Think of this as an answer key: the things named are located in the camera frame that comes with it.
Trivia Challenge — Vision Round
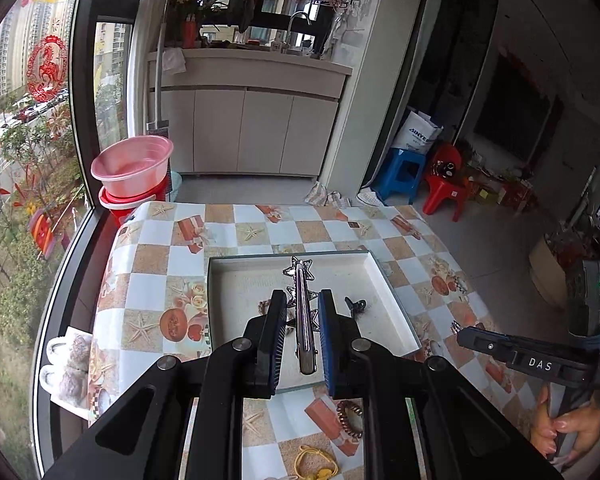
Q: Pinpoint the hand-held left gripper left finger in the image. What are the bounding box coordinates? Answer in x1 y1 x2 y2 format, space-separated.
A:
45 289 288 480

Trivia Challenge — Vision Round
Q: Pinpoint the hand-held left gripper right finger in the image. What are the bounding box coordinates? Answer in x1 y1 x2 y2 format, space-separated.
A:
318 289 563 480

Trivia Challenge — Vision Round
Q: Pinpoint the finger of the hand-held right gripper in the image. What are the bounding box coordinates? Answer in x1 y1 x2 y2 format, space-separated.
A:
456 326 513 363

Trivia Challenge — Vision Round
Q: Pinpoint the silver star hair clip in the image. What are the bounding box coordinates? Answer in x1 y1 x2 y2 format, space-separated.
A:
282 256 321 375

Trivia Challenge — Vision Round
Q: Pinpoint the white square tray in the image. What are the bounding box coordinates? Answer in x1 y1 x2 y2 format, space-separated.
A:
207 249 421 393

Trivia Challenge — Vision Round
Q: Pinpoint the brown spiral hair tie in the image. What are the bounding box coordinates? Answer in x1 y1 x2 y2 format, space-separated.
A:
336 400 365 438

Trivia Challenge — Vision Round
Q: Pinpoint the yellow beaded hair tie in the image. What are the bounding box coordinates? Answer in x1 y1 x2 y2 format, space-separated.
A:
292 446 338 480

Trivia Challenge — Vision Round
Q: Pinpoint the person's right hand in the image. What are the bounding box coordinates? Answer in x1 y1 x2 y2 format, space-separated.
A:
530 385 600 462

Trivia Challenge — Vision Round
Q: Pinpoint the beige planter pot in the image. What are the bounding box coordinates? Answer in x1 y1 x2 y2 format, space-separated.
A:
529 230 581 308

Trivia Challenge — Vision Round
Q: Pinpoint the checkered seashell tablecloth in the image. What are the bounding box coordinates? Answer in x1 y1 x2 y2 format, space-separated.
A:
87 201 546 480

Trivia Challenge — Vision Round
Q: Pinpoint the pile of cardboard boxes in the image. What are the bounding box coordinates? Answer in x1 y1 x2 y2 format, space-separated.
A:
475 170 533 211

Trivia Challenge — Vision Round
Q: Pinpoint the checkered floor rag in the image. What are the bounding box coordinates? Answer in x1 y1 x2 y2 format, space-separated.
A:
305 182 352 208

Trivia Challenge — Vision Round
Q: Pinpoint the red plastic chair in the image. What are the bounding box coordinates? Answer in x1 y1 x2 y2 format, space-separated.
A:
422 142 473 222

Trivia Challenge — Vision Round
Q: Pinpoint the blue plastic stool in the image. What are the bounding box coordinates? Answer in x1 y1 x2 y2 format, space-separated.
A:
372 147 427 206

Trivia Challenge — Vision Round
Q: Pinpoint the grey and white slipper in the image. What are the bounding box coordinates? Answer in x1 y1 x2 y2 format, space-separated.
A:
45 327 94 370
39 362 91 408

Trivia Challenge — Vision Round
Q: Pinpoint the red plastic bucket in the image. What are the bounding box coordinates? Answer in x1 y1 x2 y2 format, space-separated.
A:
99 170 171 228

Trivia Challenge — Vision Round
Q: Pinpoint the white sink cabinet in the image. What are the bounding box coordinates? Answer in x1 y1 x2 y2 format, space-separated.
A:
150 47 353 178

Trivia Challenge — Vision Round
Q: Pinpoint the white printed bag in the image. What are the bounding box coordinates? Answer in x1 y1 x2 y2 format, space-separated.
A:
394 110 443 155

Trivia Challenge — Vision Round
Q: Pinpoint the pink plastic basin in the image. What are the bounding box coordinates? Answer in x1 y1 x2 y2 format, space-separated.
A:
90 136 174 196

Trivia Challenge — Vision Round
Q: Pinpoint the white pole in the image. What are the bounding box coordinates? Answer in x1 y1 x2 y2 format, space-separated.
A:
145 25 168 133

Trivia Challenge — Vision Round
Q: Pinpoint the white cloth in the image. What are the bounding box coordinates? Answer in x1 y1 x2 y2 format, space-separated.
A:
161 47 187 75

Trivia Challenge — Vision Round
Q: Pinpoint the chrome faucet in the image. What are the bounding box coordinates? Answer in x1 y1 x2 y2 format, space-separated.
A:
285 11 313 53

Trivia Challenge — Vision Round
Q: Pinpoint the red bottle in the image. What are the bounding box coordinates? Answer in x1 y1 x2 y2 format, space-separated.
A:
182 14 198 50

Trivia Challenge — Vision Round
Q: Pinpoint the red horse window sticker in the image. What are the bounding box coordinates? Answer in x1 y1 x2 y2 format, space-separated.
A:
26 35 68 103

